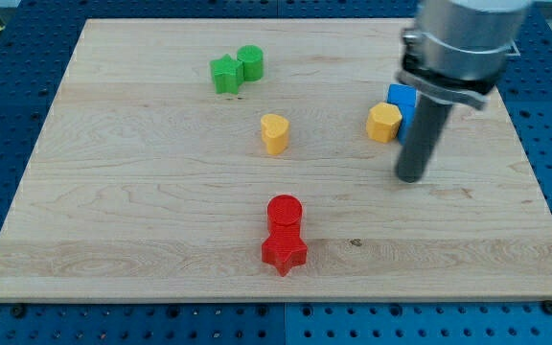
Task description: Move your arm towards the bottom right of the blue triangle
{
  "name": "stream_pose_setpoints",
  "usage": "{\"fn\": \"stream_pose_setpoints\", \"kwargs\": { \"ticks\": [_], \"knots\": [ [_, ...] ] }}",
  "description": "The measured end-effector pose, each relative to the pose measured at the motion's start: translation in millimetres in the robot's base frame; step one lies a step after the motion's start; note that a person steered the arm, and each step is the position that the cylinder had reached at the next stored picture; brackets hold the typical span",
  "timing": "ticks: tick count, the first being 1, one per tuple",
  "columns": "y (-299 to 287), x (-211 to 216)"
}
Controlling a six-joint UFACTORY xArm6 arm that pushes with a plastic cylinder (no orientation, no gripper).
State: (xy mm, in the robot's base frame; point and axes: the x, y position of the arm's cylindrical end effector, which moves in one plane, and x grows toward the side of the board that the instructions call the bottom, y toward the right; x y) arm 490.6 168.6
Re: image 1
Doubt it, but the yellow hexagon block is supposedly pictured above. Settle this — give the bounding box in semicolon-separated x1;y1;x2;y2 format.
366;103;403;143

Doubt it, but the green cylinder block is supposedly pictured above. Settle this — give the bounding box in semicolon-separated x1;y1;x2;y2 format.
237;45;264;81

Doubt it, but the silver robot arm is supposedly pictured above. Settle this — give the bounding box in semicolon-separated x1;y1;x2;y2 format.
396;0;532;109

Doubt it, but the red star block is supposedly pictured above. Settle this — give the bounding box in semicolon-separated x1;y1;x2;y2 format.
261;223;308;277

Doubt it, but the green star block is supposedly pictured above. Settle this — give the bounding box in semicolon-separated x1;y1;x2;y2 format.
209;54;244;94

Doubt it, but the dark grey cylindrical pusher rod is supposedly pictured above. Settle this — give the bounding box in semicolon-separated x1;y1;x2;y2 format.
395;95;452;183

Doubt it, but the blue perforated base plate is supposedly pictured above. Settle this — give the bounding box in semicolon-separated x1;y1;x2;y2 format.
0;0;552;344

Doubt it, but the blue cube block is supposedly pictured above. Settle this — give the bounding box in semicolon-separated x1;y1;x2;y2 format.
387;83;417;107

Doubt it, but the yellow heart block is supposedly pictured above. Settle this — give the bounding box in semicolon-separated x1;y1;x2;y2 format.
261;114;289;155

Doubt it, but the blue triangle block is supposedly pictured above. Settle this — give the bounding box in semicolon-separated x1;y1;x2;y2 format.
397;105;416;145

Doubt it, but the light wooden board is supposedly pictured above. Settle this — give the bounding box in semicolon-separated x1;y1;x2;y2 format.
0;19;552;303

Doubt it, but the red cylinder block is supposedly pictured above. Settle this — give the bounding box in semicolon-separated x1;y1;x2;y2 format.
266;195;303;226

